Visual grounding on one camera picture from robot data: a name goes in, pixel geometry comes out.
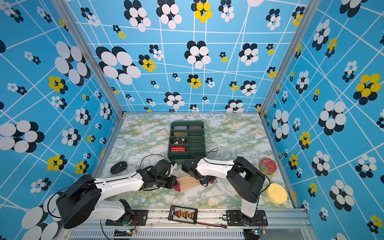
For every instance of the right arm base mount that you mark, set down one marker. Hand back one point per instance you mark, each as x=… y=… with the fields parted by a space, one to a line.
x=237 y=218

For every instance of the tan maroon striped sock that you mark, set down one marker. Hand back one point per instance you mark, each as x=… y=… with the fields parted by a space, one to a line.
x=187 y=182

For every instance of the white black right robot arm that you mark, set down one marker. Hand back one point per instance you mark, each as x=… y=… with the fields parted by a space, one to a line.
x=244 y=177

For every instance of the green plastic organizer tray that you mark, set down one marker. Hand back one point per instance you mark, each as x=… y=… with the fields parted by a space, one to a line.
x=195 y=146

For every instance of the aluminium front rail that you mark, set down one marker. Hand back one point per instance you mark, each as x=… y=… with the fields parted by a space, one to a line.
x=283 y=224

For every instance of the yellow rolled sock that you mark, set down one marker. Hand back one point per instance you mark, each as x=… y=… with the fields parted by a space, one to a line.
x=180 y=134

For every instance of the yellow round sponge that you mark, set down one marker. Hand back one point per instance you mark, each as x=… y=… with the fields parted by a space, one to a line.
x=276 y=194

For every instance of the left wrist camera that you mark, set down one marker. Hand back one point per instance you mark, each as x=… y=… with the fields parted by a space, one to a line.
x=173 y=166

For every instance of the maroon rolled sock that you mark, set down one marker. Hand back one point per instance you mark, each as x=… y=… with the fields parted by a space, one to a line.
x=195 y=127

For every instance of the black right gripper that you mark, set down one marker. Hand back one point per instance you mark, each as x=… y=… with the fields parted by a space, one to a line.
x=204 y=182

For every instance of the red green tape roll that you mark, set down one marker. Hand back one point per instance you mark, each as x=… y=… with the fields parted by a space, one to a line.
x=268 y=166

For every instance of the black patterned rolled sock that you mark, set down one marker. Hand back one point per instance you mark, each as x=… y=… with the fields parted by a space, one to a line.
x=177 y=140

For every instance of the red patterned rolled sock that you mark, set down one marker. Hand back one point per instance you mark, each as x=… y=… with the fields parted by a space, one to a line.
x=178 y=149

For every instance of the black computer mouse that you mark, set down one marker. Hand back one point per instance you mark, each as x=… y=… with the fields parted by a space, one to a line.
x=118 y=167

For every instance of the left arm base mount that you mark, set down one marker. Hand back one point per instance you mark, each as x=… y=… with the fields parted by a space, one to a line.
x=134 y=218

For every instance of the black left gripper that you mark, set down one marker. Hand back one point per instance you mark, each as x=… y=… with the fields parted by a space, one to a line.
x=173 y=178

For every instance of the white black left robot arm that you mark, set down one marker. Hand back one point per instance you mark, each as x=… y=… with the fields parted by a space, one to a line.
x=87 y=198

